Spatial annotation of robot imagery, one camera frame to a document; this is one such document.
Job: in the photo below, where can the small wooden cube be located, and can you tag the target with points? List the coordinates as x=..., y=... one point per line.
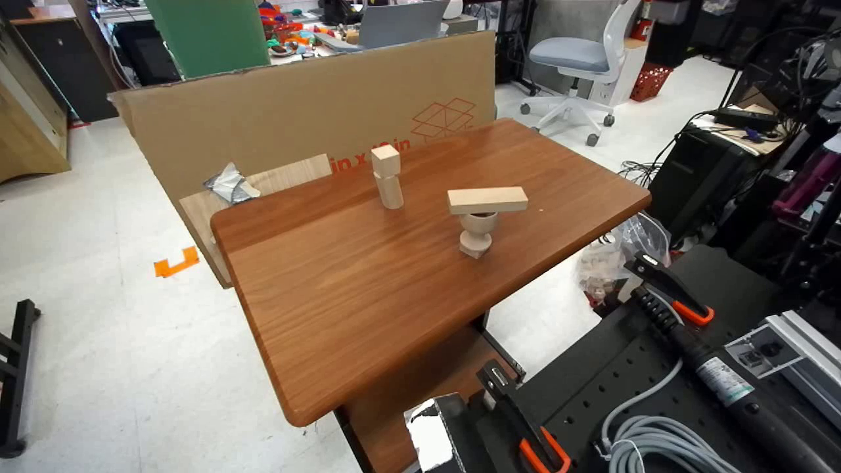
x=385, y=162

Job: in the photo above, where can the wooden cylindrical block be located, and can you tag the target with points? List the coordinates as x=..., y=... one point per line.
x=389, y=191

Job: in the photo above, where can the flat wooden rectangular block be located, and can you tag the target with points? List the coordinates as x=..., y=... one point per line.
x=488, y=200

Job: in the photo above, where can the black cylindrical tube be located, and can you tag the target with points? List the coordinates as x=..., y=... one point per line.
x=735, y=394

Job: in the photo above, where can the large brown cardboard sheet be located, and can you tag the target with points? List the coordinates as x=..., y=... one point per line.
x=330, y=111

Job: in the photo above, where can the crumpled white plastic wrap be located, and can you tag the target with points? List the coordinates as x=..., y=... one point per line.
x=233, y=187

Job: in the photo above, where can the grey laptop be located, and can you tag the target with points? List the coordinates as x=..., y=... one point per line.
x=394, y=24

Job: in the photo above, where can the black orange bar clamp front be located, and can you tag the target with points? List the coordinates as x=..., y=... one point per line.
x=535, y=445

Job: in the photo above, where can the black orange bar clamp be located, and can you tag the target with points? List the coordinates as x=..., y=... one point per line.
x=535, y=445
x=664, y=282

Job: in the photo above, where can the black orange bar clamp right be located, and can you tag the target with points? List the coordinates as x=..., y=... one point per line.
x=664, y=282

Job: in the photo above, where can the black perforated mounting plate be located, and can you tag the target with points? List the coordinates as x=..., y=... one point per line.
x=629, y=353

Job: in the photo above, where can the grey office chair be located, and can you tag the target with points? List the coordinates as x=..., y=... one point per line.
x=580, y=60

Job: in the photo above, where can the red basket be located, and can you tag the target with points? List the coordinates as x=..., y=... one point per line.
x=650, y=83

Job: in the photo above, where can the green board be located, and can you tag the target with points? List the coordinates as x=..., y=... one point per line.
x=212, y=35

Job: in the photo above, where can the wooden cabinet left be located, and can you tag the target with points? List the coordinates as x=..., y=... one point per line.
x=33, y=124

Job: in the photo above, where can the black stand on floor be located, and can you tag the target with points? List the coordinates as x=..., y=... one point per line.
x=13, y=365

